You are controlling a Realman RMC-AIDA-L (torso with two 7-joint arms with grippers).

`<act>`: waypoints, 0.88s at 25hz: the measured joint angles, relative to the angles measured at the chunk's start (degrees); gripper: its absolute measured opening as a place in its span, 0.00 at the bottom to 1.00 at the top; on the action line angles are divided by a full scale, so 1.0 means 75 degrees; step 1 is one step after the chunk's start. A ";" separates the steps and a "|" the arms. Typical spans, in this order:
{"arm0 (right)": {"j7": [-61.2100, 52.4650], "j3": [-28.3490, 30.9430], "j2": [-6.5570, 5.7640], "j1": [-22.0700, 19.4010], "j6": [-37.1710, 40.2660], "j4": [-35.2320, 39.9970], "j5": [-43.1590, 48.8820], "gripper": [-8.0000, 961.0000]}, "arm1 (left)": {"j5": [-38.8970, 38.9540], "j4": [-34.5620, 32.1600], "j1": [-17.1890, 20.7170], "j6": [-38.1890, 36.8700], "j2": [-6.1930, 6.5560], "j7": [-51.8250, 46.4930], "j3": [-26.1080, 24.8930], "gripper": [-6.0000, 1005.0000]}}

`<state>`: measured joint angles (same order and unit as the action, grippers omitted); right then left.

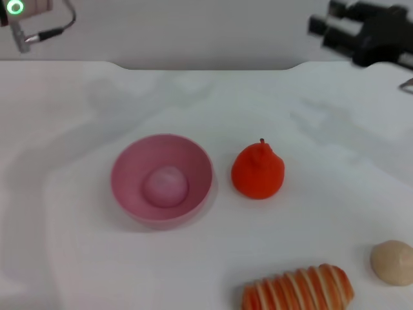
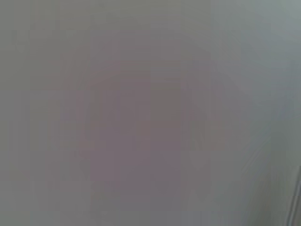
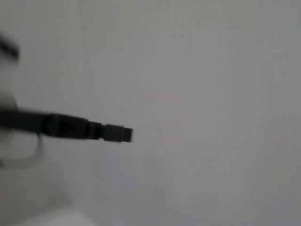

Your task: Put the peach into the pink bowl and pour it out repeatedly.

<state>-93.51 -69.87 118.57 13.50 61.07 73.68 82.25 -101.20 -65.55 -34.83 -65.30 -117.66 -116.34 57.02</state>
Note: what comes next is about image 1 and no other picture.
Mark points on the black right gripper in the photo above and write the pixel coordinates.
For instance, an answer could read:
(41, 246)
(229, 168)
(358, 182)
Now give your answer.
(384, 35)

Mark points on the pink toy peach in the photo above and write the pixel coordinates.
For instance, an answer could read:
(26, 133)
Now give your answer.
(166, 187)

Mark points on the pink plastic bowl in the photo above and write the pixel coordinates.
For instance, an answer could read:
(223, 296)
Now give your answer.
(135, 193)

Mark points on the orange-red toy pear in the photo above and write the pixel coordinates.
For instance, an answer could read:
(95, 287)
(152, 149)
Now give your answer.
(258, 174)

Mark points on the beige toy bun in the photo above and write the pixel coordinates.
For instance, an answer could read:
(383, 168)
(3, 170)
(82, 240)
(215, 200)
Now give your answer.
(392, 263)

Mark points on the orange striped toy bread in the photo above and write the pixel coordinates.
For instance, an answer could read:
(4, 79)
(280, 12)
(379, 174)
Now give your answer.
(297, 289)

